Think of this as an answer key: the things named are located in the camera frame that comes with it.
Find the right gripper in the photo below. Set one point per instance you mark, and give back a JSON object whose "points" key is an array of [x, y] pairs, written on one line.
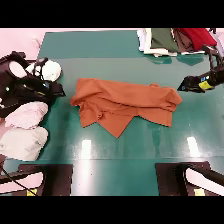
{"points": [[196, 82]]}

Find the brown garment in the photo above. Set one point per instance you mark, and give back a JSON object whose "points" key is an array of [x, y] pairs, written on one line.
{"points": [[182, 41]]}

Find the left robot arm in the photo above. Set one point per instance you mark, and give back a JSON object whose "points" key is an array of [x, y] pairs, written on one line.
{"points": [[20, 89]]}

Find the orange T-shirt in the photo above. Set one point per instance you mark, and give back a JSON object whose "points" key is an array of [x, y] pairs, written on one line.
{"points": [[126, 101]]}

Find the red garment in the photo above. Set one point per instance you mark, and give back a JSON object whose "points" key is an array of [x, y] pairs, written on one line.
{"points": [[200, 37]]}

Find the off-white garment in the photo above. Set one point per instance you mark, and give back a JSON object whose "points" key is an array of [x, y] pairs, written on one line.
{"points": [[23, 144]]}

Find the pale pink garment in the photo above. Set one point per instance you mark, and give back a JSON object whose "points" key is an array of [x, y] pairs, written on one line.
{"points": [[27, 115]]}

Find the dark green garment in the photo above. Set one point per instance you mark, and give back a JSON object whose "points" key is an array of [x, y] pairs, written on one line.
{"points": [[163, 39]]}

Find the white garment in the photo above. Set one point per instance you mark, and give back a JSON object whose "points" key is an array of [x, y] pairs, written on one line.
{"points": [[146, 41]]}

